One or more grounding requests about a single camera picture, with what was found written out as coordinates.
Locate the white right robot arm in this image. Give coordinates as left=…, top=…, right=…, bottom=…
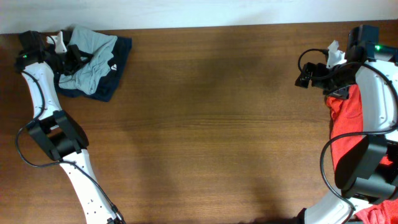
left=295, top=25, right=397, bottom=223

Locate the folded dark navy garment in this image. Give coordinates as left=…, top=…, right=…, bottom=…
left=54, top=36, right=132, bottom=102

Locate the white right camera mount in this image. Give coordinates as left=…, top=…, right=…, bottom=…
left=326, top=40, right=346, bottom=68

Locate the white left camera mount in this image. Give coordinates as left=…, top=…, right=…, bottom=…
left=46, top=31, right=67, bottom=54

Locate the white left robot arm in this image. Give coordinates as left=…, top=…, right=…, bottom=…
left=15, top=30, right=125, bottom=223

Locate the red printed t-shirt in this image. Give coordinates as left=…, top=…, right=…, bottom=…
left=326, top=85, right=397, bottom=224

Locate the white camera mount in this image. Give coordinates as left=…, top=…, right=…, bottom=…
left=326, top=40, right=346, bottom=68
left=46, top=31, right=67, bottom=54

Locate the light teal t-shirt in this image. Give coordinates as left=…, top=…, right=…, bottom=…
left=58, top=26, right=118, bottom=95

